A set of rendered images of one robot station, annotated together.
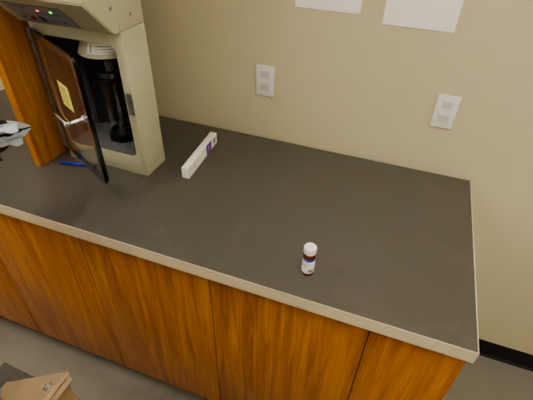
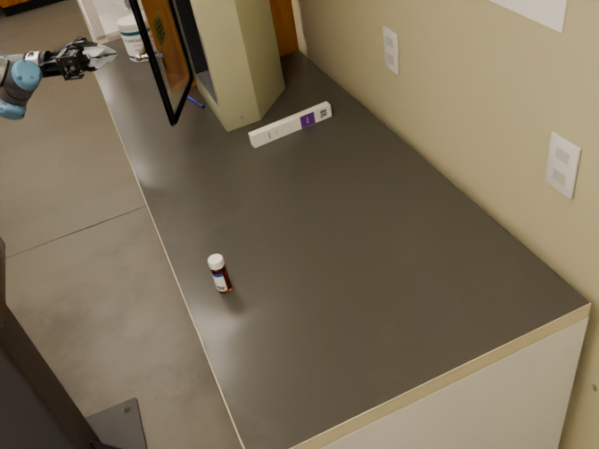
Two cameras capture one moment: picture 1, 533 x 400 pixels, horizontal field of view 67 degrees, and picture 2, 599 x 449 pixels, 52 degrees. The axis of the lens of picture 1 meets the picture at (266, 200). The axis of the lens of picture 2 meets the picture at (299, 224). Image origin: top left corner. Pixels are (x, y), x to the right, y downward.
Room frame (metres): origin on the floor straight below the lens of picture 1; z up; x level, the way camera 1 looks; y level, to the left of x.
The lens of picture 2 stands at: (0.32, -1.00, 1.88)
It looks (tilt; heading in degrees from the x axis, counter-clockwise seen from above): 40 degrees down; 55
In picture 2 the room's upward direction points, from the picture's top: 11 degrees counter-clockwise
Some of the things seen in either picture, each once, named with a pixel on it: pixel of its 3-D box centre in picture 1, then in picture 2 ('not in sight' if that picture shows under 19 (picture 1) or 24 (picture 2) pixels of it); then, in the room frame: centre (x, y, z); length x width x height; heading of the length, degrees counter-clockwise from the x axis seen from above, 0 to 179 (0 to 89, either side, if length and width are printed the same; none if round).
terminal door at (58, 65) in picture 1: (69, 109); (164, 42); (1.10, 0.60, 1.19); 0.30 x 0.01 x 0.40; 44
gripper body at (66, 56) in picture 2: not in sight; (64, 62); (0.84, 0.74, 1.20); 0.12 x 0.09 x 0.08; 134
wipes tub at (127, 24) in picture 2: not in sight; (140, 36); (1.27, 1.15, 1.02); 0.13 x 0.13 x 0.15
